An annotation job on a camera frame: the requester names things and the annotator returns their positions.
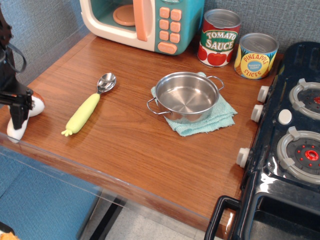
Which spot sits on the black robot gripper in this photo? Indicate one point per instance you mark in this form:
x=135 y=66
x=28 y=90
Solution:
x=13 y=93

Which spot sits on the white plush mushroom brown cap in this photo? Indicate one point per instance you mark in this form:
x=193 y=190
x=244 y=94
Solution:
x=38 y=106

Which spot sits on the stainless steel pot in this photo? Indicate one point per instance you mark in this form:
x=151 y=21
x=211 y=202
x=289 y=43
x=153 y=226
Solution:
x=186 y=97

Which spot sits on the orange object at corner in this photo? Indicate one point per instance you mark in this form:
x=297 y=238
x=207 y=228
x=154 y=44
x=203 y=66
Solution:
x=7 y=233

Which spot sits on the teal toy microwave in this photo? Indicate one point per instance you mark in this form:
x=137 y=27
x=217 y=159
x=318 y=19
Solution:
x=162 y=26

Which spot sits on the tomato sauce can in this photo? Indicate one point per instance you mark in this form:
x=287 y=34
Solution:
x=220 y=30

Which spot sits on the pineapple slices can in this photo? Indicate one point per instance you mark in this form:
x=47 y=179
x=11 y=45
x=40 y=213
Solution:
x=255 y=55

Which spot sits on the black toy stove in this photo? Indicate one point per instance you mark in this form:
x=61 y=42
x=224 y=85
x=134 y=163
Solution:
x=280 y=197

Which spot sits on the spoon with green handle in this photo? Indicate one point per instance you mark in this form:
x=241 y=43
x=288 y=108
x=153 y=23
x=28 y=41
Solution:
x=85 y=110

